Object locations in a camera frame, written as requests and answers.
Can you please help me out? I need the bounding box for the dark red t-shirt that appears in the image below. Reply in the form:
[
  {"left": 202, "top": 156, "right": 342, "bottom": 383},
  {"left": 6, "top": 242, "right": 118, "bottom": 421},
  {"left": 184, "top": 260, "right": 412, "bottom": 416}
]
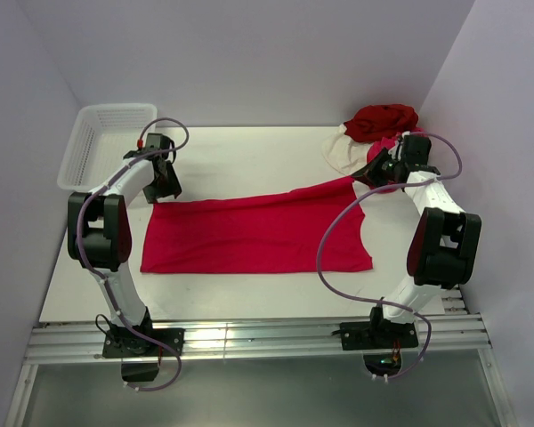
[{"left": 344, "top": 104, "right": 419, "bottom": 143}]

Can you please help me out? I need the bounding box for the aluminium mounting rail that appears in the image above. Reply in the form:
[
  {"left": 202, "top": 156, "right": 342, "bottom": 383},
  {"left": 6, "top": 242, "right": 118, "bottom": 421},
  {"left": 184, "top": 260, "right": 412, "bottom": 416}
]
[{"left": 23, "top": 314, "right": 491, "bottom": 365}]

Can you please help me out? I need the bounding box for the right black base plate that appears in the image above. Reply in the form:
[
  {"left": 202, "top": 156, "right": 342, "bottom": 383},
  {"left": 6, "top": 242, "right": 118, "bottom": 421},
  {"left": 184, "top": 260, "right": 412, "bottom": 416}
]
[{"left": 332, "top": 321, "right": 419, "bottom": 350}]

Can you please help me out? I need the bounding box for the bright red t-shirt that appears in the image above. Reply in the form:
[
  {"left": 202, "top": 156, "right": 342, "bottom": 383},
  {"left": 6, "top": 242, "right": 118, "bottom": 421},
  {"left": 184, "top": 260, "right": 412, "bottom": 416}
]
[{"left": 140, "top": 177, "right": 373, "bottom": 274}]

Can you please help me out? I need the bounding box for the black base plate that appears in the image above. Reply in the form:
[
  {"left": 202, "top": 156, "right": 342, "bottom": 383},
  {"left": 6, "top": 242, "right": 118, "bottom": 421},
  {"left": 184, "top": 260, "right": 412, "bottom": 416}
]
[
  {"left": 101, "top": 327, "right": 185, "bottom": 359},
  {"left": 332, "top": 321, "right": 419, "bottom": 350}
]

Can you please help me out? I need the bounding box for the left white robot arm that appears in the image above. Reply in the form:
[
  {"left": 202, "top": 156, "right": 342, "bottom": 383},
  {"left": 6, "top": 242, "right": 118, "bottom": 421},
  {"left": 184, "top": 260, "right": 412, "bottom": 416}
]
[{"left": 67, "top": 133, "right": 182, "bottom": 357}]

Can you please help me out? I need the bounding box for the pink t-shirt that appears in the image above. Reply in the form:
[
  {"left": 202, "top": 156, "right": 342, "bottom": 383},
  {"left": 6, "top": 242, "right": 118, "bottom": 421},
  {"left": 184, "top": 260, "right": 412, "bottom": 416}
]
[{"left": 367, "top": 131, "right": 434, "bottom": 184}]

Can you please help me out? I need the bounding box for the white plastic mesh basket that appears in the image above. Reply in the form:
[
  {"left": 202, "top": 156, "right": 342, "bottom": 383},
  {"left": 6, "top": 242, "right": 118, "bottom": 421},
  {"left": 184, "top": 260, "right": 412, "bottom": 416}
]
[{"left": 57, "top": 103, "right": 158, "bottom": 191}]

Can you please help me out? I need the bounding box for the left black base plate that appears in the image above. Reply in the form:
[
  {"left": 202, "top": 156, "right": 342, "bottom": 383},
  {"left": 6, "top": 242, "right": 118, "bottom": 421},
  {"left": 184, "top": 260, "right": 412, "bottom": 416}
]
[{"left": 101, "top": 327, "right": 185, "bottom": 359}]

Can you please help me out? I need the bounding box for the white t-shirt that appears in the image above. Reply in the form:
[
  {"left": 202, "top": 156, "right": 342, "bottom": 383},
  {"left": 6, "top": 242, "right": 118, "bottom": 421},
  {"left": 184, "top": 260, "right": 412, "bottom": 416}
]
[{"left": 321, "top": 124, "right": 373, "bottom": 175}]

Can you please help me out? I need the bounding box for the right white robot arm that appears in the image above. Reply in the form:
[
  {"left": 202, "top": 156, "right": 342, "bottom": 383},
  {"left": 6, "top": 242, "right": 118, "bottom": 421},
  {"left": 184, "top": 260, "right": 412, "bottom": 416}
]
[{"left": 352, "top": 132, "right": 481, "bottom": 347}]

